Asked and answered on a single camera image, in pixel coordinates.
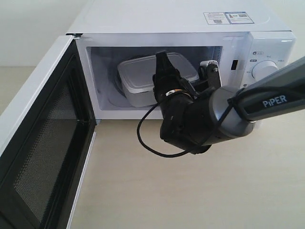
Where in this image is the glass turntable plate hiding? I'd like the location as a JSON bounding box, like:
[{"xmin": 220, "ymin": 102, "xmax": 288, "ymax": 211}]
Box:
[{"xmin": 109, "ymin": 69, "xmax": 131, "ymax": 107}]

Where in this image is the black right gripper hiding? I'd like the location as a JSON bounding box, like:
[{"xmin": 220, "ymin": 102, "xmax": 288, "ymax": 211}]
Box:
[{"xmin": 152, "ymin": 52, "xmax": 197, "ymax": 112}]

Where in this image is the white lidded plastic container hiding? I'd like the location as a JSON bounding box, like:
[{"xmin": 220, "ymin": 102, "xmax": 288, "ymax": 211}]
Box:
[{"xmin": 117, "ymin": 52, "xmax": 199, "ymax": 107}]

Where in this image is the white microwave door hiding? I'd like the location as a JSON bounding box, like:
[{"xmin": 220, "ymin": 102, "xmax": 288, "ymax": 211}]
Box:
[{"xmin": 0, "ymin": 35, "xmax": 96, "ymax": 229}]

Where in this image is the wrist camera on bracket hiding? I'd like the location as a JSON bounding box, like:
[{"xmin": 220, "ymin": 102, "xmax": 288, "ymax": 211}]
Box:
[{"xmin": 197, "ymin": 60, "xmax": 222, "ymax": 92}]

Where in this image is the white microwave oven body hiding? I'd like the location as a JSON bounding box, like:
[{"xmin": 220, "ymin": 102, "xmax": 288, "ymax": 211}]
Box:
[{"xmin": 67, "ymin": 0, "xmax": 296, "ymax": 120}]

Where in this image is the upper white control knob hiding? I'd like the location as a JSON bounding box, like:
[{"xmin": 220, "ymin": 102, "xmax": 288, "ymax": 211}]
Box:
[{"xmin": 252, "ymin": 60, "xmax": 278, "ymax": 82}]

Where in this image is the warning label sticker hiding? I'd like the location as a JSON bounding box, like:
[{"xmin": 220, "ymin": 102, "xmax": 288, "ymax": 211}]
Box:
[{"xmin": 203, "ymin": 11, "xmax": 254, "ymax": 25}]

